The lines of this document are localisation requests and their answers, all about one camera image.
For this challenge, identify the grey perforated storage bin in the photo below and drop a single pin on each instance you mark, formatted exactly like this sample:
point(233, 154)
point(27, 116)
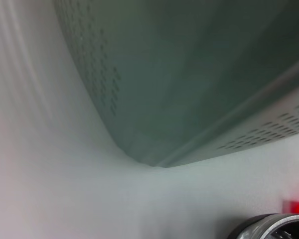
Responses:
point(189, 74)

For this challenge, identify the glass teacup black holder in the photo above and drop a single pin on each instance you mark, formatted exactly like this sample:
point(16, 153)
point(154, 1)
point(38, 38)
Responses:
point(276, 224)

